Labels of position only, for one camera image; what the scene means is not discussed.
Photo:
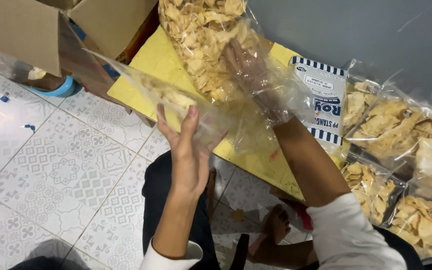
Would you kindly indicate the person's foot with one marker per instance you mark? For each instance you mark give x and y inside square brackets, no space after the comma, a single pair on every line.
[274,228]

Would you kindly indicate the brown cardboard box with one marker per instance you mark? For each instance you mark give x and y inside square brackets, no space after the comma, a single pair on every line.
[21,26]

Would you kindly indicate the person's right hand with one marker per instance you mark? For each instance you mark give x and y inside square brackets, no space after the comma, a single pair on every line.
[261,86]

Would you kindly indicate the white blue-striped pack of bags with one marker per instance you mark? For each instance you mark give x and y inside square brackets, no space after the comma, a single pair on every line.
[326,93]

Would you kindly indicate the clear plastic glove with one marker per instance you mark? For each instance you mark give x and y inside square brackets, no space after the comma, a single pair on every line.
[287,90]

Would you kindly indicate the person's black trousers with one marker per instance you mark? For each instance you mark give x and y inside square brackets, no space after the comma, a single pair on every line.
[159,195]

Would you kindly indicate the person's left hand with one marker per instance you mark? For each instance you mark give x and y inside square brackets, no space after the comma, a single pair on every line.
[186,161]

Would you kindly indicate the person's right fingers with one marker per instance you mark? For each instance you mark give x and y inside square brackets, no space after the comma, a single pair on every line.
[244,56]

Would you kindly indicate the small red object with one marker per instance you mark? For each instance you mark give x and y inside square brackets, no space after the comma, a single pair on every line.
[306,219]

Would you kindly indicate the sealed bag of crackers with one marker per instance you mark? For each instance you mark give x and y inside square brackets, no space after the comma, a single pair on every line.
[426,225]
[369,191]
[407,131]
[356,105]

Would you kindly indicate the yellow board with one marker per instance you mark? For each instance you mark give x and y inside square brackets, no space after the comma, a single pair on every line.
[152,63]

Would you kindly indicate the person's white shirt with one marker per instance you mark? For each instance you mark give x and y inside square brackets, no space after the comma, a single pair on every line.
[351,240]

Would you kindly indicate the small clear plastic bag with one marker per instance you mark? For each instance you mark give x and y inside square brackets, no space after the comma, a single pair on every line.
[152,88]

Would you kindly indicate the small blue plastic piece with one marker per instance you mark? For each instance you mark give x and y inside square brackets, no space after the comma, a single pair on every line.
[4,97]
[29,127]

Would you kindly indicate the large clear bag of crackers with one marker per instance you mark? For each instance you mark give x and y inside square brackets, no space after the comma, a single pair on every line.
[197,33]

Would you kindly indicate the cracker crumb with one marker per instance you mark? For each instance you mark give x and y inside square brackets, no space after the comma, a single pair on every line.
[237,215]

